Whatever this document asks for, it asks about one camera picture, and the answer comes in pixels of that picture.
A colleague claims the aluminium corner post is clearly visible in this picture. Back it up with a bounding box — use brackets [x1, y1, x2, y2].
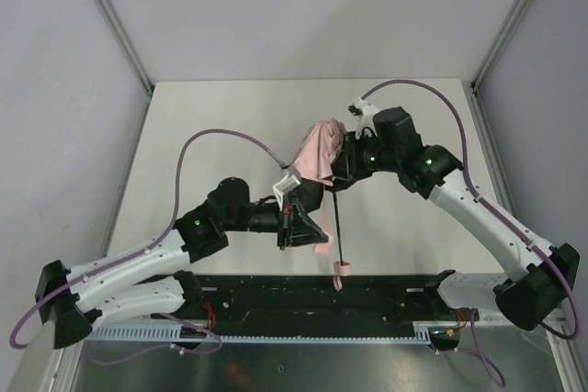
[94, 0, 154, 97]
[470, 0, 534, 93]

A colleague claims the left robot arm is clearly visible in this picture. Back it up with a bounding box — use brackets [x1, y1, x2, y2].
[35, 177, 329, 349]

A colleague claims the left aluminium corner post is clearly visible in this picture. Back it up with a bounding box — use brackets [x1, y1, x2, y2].
[94, 0, 154, 97]

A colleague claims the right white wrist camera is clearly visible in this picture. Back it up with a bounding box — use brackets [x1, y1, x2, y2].
[347, 97, 379, 133]

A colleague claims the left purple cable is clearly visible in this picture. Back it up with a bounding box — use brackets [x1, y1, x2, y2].
[9, 128, 290, 348]

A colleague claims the grey cable duct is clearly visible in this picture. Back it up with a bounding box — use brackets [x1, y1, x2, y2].
[85, 322, 459, 345]

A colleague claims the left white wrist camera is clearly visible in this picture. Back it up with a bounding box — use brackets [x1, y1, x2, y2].
[272, 166, 301, 209]

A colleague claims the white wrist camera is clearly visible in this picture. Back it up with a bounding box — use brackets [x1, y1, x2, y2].
[272, 166, 301, 209]
[347, 97, 379, 133]

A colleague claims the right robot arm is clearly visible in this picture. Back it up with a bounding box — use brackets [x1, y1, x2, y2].
[333, 104, 580, 330]

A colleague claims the right aluminium corner post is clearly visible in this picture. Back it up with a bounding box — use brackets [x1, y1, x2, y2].
[470, 0, 534, 93]

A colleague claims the pink folding umbrella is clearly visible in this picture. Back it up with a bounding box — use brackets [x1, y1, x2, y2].
[293, 118, 352, 291]

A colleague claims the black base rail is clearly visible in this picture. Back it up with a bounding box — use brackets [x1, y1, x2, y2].
[198, 274, 473, 337]

